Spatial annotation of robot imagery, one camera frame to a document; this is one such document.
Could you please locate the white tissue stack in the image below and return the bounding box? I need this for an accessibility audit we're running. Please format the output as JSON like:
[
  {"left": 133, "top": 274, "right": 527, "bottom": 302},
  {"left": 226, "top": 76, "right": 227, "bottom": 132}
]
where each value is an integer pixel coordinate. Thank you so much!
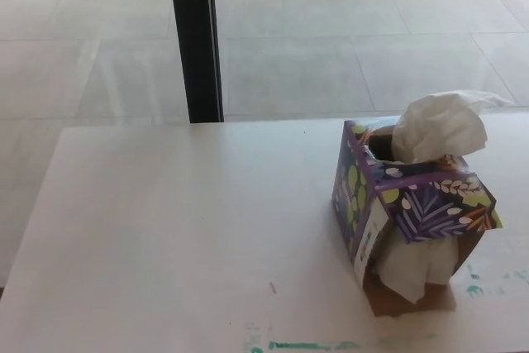
[{"left": 377, "top": 231, "right": 460, "bottom": 304}]

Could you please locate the white top tissue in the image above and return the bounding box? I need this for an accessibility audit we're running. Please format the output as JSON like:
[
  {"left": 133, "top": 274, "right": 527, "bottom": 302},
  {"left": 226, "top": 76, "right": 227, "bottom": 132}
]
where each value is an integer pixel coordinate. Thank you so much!
[{"left": 391, "top": 89, "right": 513, "bottom": 164}]

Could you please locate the black window frame post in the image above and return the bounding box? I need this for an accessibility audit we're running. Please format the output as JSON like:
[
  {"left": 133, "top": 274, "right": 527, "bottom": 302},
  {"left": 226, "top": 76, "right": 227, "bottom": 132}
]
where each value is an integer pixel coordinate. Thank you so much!
[{"left": 166, "top": 0, "right": 225, "bottom": 124}]

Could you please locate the purple floral tissue box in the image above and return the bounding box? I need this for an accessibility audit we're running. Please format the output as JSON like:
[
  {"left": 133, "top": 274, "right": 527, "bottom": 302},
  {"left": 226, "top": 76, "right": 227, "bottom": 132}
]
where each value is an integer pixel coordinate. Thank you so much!
[{"left": 331, "top": 119, "right": 504, "bottom": 317}]

